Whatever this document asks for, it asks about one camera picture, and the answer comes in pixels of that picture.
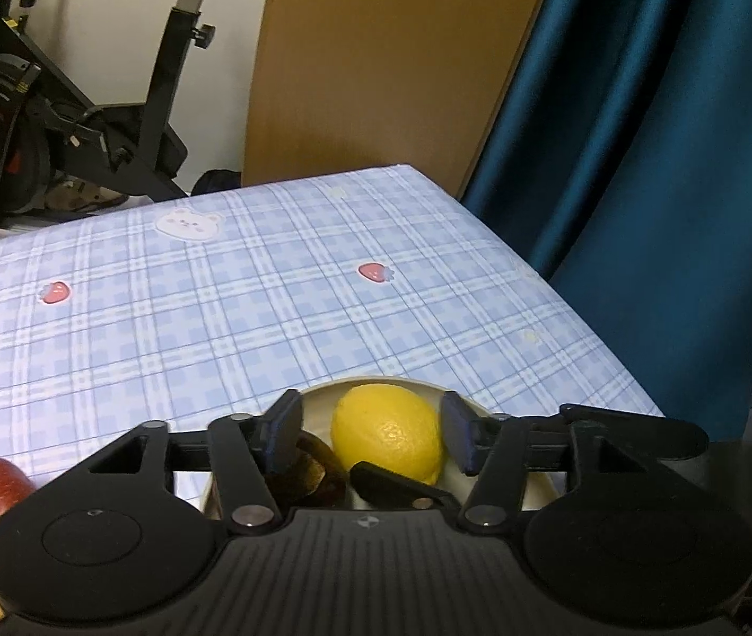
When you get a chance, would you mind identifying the dark purple mangosteen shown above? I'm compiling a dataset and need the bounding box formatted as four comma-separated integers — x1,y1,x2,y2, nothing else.
294,431,348,508

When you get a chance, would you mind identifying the wooden board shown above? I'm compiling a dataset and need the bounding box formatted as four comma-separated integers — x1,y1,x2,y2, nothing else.
244,0,543,197

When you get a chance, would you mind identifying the sandal on floor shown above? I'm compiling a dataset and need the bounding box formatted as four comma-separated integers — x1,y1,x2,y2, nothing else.
44,176,129,213

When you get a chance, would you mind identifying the yellow lemon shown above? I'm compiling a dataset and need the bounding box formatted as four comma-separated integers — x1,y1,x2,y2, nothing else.
330,383,443,485

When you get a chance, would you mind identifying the blue curtain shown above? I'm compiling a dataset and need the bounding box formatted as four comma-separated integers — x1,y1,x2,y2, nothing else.
464,0,752,439

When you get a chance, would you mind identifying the beige plate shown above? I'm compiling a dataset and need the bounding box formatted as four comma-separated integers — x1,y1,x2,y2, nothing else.
200,376,563,523

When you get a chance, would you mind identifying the black exercise bike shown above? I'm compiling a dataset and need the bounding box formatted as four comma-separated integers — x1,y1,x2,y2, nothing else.
0,0,215,225

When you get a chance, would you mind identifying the blue plaid tablecloth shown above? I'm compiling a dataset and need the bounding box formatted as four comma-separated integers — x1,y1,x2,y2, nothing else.
0,166,655,482

